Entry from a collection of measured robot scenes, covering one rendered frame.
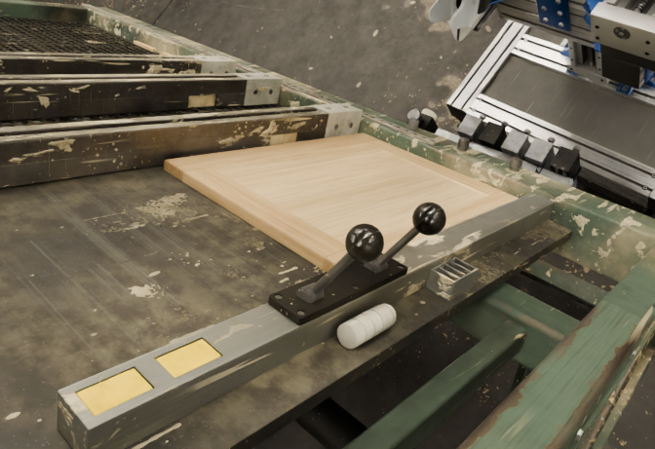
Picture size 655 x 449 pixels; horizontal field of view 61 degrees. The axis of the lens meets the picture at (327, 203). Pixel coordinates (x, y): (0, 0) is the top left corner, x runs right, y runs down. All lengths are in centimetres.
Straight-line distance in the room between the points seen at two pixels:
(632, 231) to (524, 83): 111
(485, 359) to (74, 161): 67
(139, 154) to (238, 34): 235
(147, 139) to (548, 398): 72
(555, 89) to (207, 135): 140
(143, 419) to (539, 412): 34
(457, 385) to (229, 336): 31
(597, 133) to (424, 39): 99
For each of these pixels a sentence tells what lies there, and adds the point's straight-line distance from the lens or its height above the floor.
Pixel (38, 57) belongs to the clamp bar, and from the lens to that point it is 142.
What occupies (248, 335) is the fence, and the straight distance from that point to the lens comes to 56.
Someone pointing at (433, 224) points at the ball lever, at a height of 144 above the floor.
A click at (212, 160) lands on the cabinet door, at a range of 103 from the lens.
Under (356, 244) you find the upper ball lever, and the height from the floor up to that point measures 154.
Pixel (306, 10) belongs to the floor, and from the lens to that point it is 314.
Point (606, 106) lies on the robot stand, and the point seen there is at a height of 21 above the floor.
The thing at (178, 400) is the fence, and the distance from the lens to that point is 51.
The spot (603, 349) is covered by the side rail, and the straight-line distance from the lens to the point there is 71.
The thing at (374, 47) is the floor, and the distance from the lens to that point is 277.
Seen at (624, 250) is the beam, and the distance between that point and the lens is 118.
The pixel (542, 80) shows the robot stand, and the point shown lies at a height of 21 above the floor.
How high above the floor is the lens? 200
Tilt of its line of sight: 55 degrees down
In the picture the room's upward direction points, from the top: 48 degrees counter-clockwise
